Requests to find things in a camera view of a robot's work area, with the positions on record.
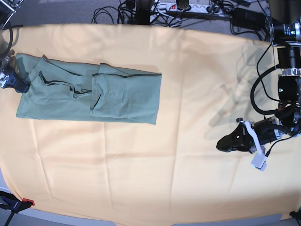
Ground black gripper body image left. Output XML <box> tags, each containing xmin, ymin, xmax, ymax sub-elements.
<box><xmin>0</xmin><ymin>65</ymin><xmax>18</xmax><ymax>89</ymax></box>

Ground green T-shirt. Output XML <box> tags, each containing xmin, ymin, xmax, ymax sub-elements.
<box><xmin>16</xmin><ymin>53</ymin><xmax>162</xmax><ymax>124</ymax></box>

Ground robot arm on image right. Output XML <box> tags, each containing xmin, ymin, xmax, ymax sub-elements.
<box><xmin>216</xmin><ymin>0</ymin><xmax>301</xmax><ymax>153</ymax></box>

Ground blue black bar clamp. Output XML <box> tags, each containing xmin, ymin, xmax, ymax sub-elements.
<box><xmin>0</xmin><ymin>191</ymin><xmax>35</xmax><ymax>226</ymax></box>

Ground black monitor stand post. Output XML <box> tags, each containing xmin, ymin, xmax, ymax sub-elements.
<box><xmin>135</xmin><ymin>0</ymin><xmax>153</xmax><ymax>25</ymax></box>

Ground white power strip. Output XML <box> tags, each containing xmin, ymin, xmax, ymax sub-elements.
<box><xmin>157</xmin><ymin>2</ymin><xmax>220</xmax><ymax>14</ymax></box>

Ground tangled black floor cables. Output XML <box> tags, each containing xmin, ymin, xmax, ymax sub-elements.
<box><xmin>91</xmin><ymin>0</ymin><xmax>276</xmax><ymax>42</ymax></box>

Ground yellow table cloth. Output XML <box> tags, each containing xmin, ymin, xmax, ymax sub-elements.
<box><xmin>0</xmin><ymin>24</ymin><xmax>301</xmax><ymax>226</ymax></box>

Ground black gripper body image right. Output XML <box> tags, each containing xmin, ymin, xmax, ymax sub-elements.
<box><xmin>252</xmin><ymin>119</ymin><xmax>286</xmax><ymax>145</ymax></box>

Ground black clamp right corner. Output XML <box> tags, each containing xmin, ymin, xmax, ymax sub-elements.
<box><xmin>289</xmin><ymin>210</ymin><xmax>301</xmax><ymax>221</ymax></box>

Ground black power adapter brick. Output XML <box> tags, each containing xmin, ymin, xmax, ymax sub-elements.
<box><xmin>232</xmin><ymin>8</ymin><xmax>266</xmax><ymax>24</ymax></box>

